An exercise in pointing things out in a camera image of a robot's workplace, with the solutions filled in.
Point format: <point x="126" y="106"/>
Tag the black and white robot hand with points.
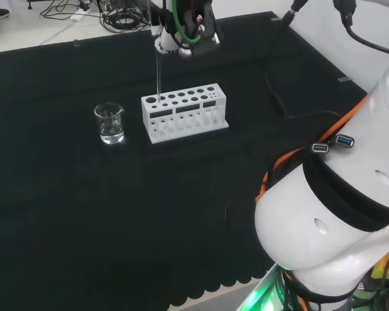
<point x="207" y="39"/>

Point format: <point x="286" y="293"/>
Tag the clear glass rod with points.
<point x="158" y="81"/>

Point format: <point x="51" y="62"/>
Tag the white test tube rack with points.
<point x="159" y="111"/>

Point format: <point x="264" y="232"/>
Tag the white power strip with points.
<point x="80" y="15"/>

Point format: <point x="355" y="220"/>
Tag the glass beaker with water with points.
<point x="111" y="136"/>

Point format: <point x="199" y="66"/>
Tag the blue USB plug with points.
<point x="321" y="147"/>
<point x="345" y="140"/>

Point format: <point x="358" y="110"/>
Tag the black bench cloth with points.
<point x="116" y="210"/>

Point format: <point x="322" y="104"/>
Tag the yellow stop button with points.
<point x="387" y="269"/>

